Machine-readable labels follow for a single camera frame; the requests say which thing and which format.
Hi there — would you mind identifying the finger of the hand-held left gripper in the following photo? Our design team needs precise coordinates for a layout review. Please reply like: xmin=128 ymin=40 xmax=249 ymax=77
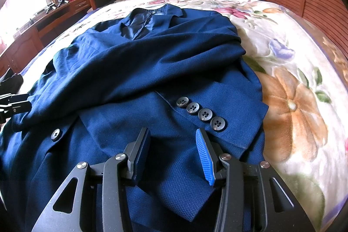
xmin=0 ymin=102 xmax=32 ymax=116
xmin=0 ymin=93 xmax=30 ymax=102

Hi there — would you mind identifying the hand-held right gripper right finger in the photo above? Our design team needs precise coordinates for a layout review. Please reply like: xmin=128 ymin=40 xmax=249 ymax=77
xmin=195 ymin=128 xmax=317 ymax=232

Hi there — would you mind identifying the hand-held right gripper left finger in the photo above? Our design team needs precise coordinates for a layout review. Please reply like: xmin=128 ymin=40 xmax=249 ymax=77
xmin=31 ymin=127 xmax=151 ymax=232

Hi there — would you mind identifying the blue suit jacket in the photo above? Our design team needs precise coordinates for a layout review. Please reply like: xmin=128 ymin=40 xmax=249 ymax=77
xmin=0 ymin=4 xmax=268 ymax=232

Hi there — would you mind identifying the black folded garment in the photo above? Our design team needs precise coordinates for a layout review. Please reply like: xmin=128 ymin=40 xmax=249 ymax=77
xmin=0 ymin=74 xmax=24 ymax=95

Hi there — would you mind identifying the long wooden desk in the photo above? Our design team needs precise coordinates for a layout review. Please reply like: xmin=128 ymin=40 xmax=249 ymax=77
xmin=0 ymin=0 xmax=91 ymax=77

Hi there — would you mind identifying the black metal device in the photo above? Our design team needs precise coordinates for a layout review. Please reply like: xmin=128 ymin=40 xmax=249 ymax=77
xmin=46 ymin=0 xmax=68 ymax=13

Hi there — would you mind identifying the floral blanket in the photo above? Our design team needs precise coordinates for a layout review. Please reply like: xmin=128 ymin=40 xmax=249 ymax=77
xmin=0 ymin=0 xmax=348 ymax=232

